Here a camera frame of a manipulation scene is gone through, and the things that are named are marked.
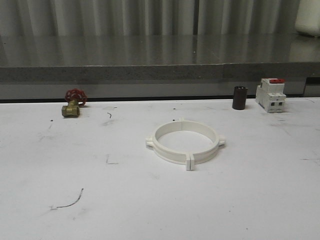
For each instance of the white half-ring pipe clamp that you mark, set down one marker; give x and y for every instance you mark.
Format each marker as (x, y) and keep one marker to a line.
(169, 154)

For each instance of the grey stone counter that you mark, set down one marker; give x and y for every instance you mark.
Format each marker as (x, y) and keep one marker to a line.
(43, 68)

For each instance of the dark brown cylindrical coupling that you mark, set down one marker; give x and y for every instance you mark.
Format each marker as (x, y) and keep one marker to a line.
(239, 97)

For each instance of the brass valve red handwheel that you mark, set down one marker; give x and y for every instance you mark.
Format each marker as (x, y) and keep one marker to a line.
(75, 99)

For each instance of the white container on counter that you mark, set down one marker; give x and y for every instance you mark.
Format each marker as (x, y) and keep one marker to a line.
(308, 18)

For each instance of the white circuit breaker red switch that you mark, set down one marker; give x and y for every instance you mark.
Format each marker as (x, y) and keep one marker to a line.
(270, 95)

